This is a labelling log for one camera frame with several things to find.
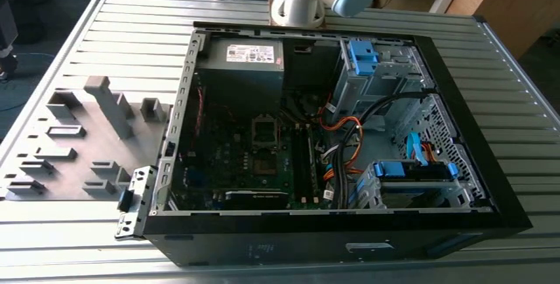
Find metal socket cover frame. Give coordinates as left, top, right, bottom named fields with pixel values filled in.
left=250, top=112, right=281, bottom=151

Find CPU socket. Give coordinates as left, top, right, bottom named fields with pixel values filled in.
left=249, top=151, right=281, bottom=177

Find black RAM slot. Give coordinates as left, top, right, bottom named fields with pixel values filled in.
left=291, top=123, right=306, bottom=203
left=305, top=123, right=321, bottom=203

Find green motherboard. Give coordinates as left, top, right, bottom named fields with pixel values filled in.
left=177, top=67, right=326, bottom=212

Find black graphics card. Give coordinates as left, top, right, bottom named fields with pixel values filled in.
left=222, top=188, right=290, bottom=212

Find grey power supply unit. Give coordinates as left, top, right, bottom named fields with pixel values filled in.
left=198, top=37, right=286, bottom=116

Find silver drive cage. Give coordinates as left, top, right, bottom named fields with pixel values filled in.
left=334, top=38, right=437, bottom=127

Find blue plastic drive latch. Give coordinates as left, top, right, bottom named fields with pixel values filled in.
left=347, top=39, right=379, bottom=77

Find hard disk in blue carrier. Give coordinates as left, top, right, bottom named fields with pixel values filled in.
left=354, top=160, right=461, bottom=210

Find black open PC case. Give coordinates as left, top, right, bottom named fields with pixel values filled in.
left=113, top=20, right=533, bottom=268

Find silver perforated disk bay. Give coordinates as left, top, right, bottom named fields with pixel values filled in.
left=390, top=92, right=493, bottom=211

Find grey parts rack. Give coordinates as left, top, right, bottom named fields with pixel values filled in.
left=0, top=75, right=174, bottom=203

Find wooden cabinet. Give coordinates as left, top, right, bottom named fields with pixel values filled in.
left=445, top=0, right=560, bottom=60

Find brown black wire bundle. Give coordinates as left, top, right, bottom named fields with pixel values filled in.
left=278, top=89, right=326, bottom=121

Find orange yellow power wires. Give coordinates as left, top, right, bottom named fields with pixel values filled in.
left=318, top=115, right=366, bottom=185

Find red black twisted wire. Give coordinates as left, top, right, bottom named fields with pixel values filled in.
left=194, top=83, right=209, bottom=127

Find blue flat data wire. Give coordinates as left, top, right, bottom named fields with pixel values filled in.
left=405, top=131, right=431, bottom=167

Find orange disk power wire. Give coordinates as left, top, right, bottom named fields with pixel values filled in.
left=423, top=142, right=441, bottom=167

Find silver card retention bracket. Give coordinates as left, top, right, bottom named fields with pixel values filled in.
left=113, top=165, right=158, bottom=241

